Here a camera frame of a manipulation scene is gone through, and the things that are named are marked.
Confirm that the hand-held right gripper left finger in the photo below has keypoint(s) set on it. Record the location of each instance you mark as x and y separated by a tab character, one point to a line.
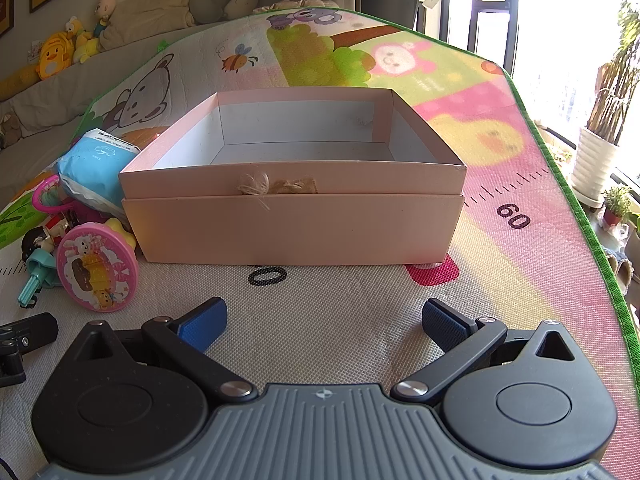
204	326

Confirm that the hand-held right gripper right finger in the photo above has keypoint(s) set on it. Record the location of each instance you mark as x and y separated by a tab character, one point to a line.
446	326

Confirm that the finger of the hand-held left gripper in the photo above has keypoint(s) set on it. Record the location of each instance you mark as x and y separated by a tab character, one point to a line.
35	331

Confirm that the teal plastic toy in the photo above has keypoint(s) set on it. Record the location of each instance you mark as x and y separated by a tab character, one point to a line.
39	272

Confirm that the pink round cartoon toy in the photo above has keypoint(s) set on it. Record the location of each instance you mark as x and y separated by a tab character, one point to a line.
97	270

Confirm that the small doll figure toy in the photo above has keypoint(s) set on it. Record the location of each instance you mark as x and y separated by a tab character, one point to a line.
50	235

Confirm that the pink cardboard box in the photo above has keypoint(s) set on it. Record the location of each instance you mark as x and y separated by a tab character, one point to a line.
300	230

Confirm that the blue tissue pack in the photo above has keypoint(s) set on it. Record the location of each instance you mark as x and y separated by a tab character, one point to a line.
95	170

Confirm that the printed cartoon play mat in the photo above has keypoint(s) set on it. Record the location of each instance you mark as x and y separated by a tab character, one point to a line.
500	135

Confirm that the small brown plush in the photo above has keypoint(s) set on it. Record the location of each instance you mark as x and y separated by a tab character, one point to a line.
9	130

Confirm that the small red potted plant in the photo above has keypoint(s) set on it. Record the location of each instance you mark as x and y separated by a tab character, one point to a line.
616	210

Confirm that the white ribbed planter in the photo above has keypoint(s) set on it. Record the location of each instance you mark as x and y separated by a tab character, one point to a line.
595	160

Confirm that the long yellow plush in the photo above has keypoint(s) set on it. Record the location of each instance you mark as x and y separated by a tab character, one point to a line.
17	82

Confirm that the yellow duck plush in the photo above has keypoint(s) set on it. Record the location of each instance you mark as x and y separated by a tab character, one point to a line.
55	57

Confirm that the tall bamboo plant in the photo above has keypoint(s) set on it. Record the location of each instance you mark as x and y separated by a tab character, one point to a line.
612	90

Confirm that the small yellow plush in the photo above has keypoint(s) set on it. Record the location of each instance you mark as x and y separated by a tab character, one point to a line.
84	42

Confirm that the beige pillow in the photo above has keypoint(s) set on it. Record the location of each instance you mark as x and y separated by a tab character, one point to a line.
150	10

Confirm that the red hat doll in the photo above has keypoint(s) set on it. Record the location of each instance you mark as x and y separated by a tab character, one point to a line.
102	15

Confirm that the white bear plush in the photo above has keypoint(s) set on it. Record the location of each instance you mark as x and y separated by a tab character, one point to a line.
242	2

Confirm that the dark framed picture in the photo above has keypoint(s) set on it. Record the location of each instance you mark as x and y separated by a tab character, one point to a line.
5	2

